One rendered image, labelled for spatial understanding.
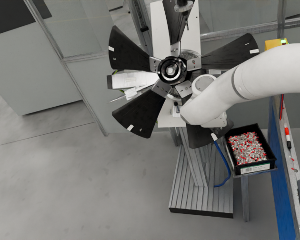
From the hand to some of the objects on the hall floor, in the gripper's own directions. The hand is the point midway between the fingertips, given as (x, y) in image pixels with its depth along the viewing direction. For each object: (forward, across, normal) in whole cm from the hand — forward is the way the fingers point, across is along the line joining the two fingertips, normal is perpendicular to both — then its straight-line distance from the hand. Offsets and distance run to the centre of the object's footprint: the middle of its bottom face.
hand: (215, 129), depth 101 cm
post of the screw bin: (+98, +11, -22) cm, 101 cm away
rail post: (+111, +29, +20) cm, 117 cm away
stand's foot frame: (+107, -20, +8) cm, 110 cm away
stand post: (+105, -20, -1) cm, 107 cm away
